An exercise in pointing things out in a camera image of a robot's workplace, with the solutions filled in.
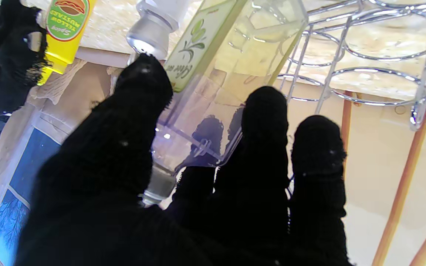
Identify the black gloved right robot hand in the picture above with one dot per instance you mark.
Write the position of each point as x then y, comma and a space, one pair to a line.
2, 55

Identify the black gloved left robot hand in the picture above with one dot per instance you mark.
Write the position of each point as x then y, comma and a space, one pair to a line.
105, 184

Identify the white shaker with silver cap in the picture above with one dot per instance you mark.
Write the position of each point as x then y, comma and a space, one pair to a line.
150, 33

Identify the clear olive oil bottle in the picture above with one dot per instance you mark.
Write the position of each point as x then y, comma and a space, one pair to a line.
205, 48

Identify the knitted beige cushion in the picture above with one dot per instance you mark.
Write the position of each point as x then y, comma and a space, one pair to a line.
57, 83

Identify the yellow mustard squeeze bottle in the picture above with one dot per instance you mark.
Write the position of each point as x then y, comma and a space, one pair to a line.
67, 22

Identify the white framed window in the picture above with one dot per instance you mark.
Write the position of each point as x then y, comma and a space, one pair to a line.
13, 207

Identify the tripod floor lamp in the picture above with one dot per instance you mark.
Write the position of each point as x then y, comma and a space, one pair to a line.
401, 192

